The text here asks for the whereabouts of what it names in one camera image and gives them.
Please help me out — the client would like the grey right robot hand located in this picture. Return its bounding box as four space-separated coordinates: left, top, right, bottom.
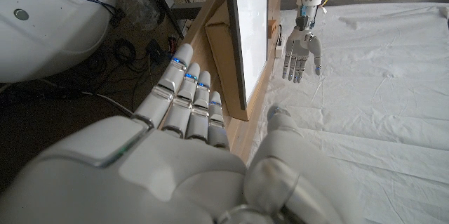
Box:
0 43 366 224

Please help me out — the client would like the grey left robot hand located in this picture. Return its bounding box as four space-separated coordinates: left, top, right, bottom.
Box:
282 27 323 84

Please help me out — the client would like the small black-framed whiteboard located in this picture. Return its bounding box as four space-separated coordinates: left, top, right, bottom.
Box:
222 0 269 112

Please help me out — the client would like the brown cardboard box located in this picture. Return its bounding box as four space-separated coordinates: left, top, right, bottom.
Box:
204 1 259 122

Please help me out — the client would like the white backdrop cloth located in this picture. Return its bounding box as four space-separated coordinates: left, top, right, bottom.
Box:
247 2 449 224

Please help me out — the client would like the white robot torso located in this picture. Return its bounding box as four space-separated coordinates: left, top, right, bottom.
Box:
0 0 116 84

